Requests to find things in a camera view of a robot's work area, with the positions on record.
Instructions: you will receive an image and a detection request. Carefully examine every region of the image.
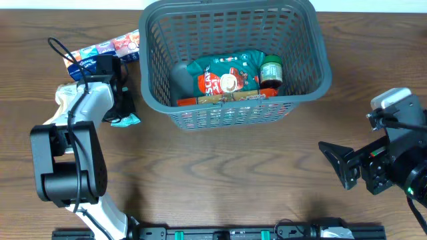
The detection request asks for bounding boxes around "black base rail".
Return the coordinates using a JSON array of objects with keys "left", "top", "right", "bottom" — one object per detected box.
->
[{"left": 51, "top": 218, "right": 386, "bottom": 240}]

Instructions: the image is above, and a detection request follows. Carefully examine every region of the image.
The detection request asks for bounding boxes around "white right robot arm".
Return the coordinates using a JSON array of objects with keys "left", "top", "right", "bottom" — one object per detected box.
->
[{"left": 318, "top": 111, "right": 426, "bottom": 206}]

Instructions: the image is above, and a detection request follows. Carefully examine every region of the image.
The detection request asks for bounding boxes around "light blue snack packet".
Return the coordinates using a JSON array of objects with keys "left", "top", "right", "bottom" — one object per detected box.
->
[{"left": 110, "top": 87, "right": 141, "bottom": 128}]

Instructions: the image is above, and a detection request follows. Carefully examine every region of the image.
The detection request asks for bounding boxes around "green lid jar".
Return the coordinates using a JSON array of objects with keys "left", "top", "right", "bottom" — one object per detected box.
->
[{"left": 260, "top": 55, "right": 283, "bottom": 89}]

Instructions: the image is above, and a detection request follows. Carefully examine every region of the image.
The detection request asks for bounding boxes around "beige paper pouch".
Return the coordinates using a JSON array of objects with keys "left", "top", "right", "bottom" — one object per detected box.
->
[{"left": 44, "top": 83, "right": 77, "bottom": 125}]

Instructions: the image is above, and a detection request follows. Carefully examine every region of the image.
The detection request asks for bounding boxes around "green Nescafe coffee bag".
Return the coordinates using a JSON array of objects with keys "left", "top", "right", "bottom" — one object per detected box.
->
[{"left": 186, "top": 50, "right": 266, "bottom": 97}]

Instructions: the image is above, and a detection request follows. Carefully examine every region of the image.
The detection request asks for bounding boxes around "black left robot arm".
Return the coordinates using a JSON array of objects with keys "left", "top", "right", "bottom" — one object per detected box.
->
[{"left": 30, "top": 55, "right": 139, "bottom": 239}]

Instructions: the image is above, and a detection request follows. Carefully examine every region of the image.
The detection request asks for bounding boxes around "red spaghetti packet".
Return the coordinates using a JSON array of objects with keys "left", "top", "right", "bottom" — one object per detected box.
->
[{"left": 177, "top": 88, "right": 278, "bottom": 107}]

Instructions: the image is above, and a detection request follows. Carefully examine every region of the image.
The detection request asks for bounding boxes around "Kleenex tissue multipack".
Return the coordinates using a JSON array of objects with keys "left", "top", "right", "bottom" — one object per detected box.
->
[{"left": 63, "top": 29, "right": 140, "bottom": 82}]

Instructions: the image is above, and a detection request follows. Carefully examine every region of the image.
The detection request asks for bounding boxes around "grey plastic basket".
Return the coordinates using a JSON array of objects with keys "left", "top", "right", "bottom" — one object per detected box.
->
[{"left": 139, "top": 0, "right": 332, "bottom": 130}]

